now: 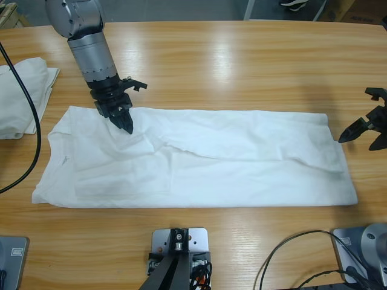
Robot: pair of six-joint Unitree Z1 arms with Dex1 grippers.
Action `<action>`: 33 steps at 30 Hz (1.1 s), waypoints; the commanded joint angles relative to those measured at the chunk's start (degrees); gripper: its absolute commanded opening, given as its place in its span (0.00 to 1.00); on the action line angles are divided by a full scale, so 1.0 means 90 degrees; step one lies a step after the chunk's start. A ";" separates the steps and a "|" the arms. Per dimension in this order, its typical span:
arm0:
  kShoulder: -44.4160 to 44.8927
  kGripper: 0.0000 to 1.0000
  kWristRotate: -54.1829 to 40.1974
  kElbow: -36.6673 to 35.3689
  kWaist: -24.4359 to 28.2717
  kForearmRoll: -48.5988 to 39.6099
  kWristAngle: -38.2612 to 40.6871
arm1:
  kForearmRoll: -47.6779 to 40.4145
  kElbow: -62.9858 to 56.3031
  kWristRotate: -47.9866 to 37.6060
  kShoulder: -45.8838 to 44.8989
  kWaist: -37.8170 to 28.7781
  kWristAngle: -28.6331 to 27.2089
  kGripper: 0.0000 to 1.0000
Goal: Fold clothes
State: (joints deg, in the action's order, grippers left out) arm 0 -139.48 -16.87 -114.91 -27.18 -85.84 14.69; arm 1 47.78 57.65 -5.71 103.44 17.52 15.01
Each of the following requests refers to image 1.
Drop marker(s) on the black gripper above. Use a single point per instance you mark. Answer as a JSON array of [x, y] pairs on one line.
[[112, 96], [380, 124]]

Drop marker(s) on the white Unitree T-shirt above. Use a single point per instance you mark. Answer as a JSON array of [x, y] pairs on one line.
[[199, 157], [21, 96]]

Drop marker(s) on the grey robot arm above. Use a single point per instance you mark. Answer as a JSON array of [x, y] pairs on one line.
[[87, 42]]

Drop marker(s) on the brown cardboard box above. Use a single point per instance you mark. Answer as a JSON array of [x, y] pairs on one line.
[[357, 9]]

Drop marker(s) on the black white shoe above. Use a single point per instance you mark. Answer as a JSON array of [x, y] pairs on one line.
[[296, 5]]

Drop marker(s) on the wooden pallet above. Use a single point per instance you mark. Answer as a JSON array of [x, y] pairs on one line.
[[12, 15]]

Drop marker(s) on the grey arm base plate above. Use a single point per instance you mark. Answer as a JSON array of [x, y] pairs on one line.
[[12, 263], [357, 254]]

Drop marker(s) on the white metal post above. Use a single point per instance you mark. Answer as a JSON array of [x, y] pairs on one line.
[[249, 9]]

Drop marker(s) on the white block with dark post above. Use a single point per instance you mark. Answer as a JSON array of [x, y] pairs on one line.
[[179, 260]]

